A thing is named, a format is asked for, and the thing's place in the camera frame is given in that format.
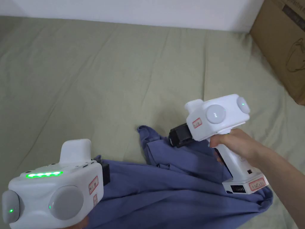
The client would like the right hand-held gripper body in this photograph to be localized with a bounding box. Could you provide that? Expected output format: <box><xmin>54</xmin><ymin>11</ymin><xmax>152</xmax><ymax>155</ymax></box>
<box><xmin>168</xmin><ymin>94</ymin><xmax>271</xmax><ymax>195</ymax></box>

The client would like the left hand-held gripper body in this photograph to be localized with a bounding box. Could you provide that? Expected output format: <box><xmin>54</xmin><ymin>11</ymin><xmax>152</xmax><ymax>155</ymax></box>
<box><xmin>2</xmin><ymin>139</ymin><xmax>111</xmax><ymax>229</ymax></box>

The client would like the dark blue shirt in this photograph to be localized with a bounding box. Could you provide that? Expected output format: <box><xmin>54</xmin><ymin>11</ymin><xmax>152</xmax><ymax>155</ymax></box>
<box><xmin>84</xmin><ymin>125</ymin><xmax>273</xmax><ymax>229</ymax></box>

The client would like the person's right hand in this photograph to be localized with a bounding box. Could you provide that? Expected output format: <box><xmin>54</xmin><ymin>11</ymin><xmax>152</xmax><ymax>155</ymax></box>
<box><xmin>209</xmin><ymin>129</ymin><xmax>265</xmax><ymax>166</ymax></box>

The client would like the person's left hand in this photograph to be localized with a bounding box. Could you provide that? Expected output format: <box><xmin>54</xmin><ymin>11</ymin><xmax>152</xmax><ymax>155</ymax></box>
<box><xmin>74</xmin><ymin>214</ymin><xmax>90</xmax><ymax>229</ymax></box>

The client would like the brown cardboard carton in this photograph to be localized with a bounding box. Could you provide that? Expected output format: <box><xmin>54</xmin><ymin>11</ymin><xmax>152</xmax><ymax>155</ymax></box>
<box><xmin>249</xmin><ymin>0</ymin><xmax>305</xmax><ymax>105</ymax></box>

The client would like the bed with pale green sheet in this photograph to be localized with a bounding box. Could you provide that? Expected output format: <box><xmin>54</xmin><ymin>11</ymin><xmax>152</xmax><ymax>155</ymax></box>
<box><xmin>0</xmin><ymin>16</ymin><xmax>305</xmax><ymax>229</ymax></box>

